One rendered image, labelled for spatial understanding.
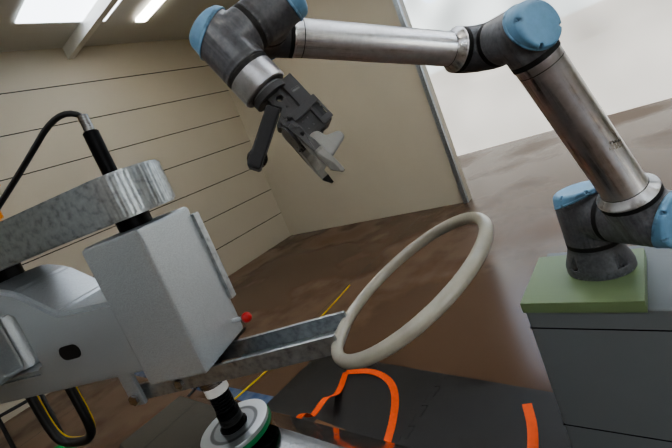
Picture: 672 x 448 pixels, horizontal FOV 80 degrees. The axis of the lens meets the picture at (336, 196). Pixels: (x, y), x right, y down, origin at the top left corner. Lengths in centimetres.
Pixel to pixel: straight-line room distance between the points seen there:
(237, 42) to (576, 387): 137
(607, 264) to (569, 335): 24
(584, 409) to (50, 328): 163
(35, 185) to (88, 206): 505
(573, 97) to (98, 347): 140
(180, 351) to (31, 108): 555
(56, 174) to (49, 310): 491
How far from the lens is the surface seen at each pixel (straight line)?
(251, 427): 137
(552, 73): 107
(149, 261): 111
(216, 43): 76
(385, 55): 101
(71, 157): 641
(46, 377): 160
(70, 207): 121
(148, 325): 121
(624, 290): 139
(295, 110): 72
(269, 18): 79
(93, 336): 137
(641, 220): 127
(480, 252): 82
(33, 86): 662
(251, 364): 117
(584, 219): 137
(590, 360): 149
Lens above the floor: 159
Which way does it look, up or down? 9 degrees down
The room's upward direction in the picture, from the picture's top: 22 degrees counter-clockwise
